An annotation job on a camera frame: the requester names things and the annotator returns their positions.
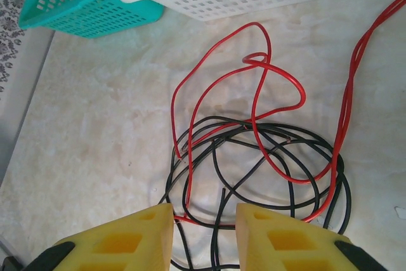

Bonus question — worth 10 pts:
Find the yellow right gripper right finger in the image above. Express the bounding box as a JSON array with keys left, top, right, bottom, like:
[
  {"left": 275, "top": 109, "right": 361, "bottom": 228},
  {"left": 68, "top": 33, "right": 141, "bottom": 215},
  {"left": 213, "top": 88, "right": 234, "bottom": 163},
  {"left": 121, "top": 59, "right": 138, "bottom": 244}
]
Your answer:
[{"left": 236, "top": 203, "right": 384, "bottom": 271}]

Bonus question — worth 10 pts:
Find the black cable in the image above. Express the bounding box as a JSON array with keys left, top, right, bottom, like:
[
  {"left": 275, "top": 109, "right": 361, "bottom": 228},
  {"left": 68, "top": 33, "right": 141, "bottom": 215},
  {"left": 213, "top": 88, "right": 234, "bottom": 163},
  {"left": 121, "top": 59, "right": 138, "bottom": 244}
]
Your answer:
[
  {"left": 187, "top": 115, "right": 353, "bottom": 237},
  {"left": 158, "top": 137, "right": 242, "bottom": 271},
  {"left": 182, "top": 134, "right": 321, "bottom": 271}
]

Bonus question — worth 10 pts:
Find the red cable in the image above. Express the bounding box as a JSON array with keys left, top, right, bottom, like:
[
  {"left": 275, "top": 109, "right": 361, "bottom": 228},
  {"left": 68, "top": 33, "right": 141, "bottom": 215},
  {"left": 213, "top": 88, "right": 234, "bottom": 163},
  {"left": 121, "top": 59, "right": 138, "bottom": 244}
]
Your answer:
[
  {"left": 171, "top": 22, "right": 406, "bottom": 186},
  {"left": 185, "top": 51, "right": 307, "bottom": 211},
  {"left": 173, "top": 0, "right": 406, "bottom": 229}
]

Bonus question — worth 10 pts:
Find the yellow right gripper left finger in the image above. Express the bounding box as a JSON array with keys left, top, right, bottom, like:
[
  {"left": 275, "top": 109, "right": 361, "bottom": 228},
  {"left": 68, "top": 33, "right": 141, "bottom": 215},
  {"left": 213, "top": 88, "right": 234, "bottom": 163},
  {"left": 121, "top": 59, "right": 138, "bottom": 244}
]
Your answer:
[{"left": 23, "top": 203, "right": 174, "bottom": 271}]

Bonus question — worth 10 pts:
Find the aluminium table edge rail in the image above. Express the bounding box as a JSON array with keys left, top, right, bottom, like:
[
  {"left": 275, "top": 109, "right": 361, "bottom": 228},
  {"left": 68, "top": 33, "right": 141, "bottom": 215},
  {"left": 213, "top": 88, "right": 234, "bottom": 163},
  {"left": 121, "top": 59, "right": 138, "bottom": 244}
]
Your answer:
[{"left": 0, "top": 34, "right": 56, "bottom": 189}]

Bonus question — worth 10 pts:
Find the teal plastic basket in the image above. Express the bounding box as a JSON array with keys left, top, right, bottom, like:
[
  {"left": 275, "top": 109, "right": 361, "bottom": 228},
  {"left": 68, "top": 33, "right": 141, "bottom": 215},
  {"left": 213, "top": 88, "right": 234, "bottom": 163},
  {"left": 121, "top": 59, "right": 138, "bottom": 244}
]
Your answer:
[{"left": 18, "top": 0, "right": 164, "bottom": 39}]

